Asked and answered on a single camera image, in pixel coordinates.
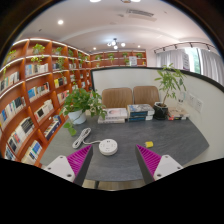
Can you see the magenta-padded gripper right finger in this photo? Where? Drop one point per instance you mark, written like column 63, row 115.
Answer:
column 165, row 166

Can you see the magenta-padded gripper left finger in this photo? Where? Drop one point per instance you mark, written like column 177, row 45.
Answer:
column 60, row 166

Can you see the yellow charger block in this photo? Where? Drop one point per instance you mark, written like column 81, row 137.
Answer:
column 149, row 144

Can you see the round white power strip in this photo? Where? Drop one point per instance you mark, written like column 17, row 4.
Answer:
column 108, row 147

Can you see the leafy plant in white pot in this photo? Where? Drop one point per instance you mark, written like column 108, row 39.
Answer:
column 77, row 116

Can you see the small stack of colourful books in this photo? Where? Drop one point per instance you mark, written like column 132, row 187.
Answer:
column 178, row 114

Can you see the dark book with white pages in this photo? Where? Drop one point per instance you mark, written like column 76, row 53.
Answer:
column 140, row 118

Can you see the small tree in black pot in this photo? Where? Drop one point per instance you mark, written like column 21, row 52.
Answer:
column 160, row 111

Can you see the clear standing sign holder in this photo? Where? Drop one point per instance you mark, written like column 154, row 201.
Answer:
column 181, row 100

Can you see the orange wooden shelf unit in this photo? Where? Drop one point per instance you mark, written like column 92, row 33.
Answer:
column 26, row 106

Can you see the thin white book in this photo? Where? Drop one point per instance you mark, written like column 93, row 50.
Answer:
column 111, row 120

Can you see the large white book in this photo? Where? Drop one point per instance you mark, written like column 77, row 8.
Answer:
column 116, row 113

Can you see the tan upholstered chair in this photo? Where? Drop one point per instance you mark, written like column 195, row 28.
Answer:
column 146, row 95
column 116, row 97

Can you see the light grey curtain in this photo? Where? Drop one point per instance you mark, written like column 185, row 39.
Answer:
column 211, row 63

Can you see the black ceiling track light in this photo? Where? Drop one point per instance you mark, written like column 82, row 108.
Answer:
column 186, row 45

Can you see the ceiling chandelier lamp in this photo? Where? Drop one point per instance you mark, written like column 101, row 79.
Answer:
column 115, row 43

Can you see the recessed ceiling spotlights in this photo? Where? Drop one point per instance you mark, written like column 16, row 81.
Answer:
column 60, row 22

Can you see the ceiling air conditioner vent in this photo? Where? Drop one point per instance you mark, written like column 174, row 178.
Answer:
column 140, row 14

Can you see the white wall socket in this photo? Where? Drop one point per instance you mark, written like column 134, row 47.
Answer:
column 191, row 100
column 198, row 105

